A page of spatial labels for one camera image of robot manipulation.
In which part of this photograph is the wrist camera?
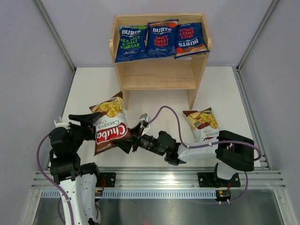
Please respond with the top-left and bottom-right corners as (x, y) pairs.
(54, 116), (69, 129)
(139, 113), (150, 135)

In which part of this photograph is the white slotted cable duct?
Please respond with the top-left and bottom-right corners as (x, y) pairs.
(41, 189), (232, 200)

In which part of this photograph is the wooden two-tier shelf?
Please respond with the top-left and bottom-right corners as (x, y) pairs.
(109, 13), (212, 109)

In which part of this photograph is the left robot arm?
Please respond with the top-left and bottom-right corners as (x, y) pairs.
(49, 112), (101, 225)

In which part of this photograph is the Chuba cassava chips bag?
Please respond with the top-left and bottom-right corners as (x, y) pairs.
(183, 107), (220, 142)
(90, 91), (131, 155)

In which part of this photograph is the small blue Burts chilli bag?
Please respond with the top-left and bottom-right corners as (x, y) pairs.
(146, 19), (179, 58)

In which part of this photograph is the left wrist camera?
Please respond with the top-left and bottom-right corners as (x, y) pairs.
(54, 116), (69, 129)

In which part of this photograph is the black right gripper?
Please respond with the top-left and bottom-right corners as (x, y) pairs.
(113, 121), (165, 156)

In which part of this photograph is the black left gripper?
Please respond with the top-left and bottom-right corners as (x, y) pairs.
(67, 112), (102, 152)

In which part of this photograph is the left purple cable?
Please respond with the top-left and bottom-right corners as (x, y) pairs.
(37, 132), (75, 225)

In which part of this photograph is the purple cable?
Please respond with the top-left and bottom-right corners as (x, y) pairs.
(37, 132), (75, 225)
(147, 105), (263, 204)

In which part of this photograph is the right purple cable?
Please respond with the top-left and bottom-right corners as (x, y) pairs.
(147, 105), (263, 204)

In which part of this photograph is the large blue Burts chilli bag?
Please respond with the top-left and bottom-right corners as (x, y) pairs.
(174, 22), (210, 59)

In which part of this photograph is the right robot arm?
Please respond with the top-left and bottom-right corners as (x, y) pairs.
(113, 123), (255, 188)

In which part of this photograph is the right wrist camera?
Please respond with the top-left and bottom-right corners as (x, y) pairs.
(139, 113), (150, 135)

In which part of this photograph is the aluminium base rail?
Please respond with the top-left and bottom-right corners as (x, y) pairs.
(31, 166), (286, 191)

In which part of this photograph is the Burts sea salt vinegar bag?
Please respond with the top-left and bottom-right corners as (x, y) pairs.
(115, 25), (148, 63)

